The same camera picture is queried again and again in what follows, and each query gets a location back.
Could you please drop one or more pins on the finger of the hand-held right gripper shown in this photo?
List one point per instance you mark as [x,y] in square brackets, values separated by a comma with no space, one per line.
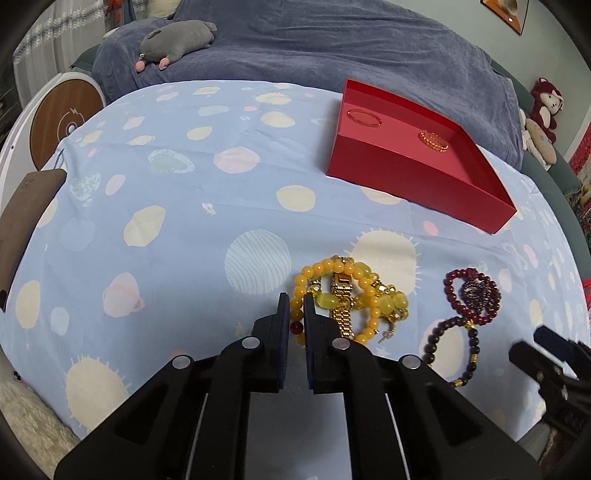
[548,337]
[531,362]

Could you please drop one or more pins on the grey plush toy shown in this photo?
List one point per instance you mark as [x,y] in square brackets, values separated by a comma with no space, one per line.
[175,41]

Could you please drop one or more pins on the wide gold cuff bangle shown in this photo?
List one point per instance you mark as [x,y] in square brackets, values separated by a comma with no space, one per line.
[436,146]

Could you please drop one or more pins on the cream plush pillow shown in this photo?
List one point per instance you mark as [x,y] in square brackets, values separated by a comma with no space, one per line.
[164,7]

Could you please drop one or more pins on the brown cardboard tag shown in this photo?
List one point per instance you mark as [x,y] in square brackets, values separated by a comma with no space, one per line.
[23,221]

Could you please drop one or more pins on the dark blue blanket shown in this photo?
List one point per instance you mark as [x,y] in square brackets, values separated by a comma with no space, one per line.
[323,41]

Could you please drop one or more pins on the red cardboard box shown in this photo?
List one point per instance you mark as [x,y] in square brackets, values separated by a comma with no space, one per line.
[392,175]

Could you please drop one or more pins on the gold wrist watch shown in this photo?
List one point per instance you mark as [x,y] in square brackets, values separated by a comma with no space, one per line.
[344,318]

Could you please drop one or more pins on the green sofa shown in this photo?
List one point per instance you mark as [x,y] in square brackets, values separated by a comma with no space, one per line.
[558,175]

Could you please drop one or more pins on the red patterned banner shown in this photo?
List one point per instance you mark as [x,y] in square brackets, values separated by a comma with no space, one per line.
[581,161]

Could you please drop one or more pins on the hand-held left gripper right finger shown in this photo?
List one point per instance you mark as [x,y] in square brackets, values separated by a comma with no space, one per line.
[311,323]

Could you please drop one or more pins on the red monkey plush toy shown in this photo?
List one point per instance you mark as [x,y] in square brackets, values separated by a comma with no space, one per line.
[540,110]

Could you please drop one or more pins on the gold hoop earring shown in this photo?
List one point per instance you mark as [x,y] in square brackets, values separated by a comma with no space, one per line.
[385,334]

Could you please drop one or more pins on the beige plush toy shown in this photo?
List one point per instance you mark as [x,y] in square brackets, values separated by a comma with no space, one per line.
[535,134]

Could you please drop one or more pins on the white fluffy rug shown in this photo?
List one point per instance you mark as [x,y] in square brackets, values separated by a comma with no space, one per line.
[32,434]

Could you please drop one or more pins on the white curtain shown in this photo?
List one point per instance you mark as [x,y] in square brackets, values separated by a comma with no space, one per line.
[51,41]

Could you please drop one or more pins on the thin gold bangle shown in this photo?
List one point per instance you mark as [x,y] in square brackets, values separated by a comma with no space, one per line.
[364,125]

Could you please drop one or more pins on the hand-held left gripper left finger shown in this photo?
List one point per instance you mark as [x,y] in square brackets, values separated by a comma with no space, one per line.
[282,323]

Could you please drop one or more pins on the wall picture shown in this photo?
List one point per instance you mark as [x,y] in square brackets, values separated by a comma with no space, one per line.
[510,14]

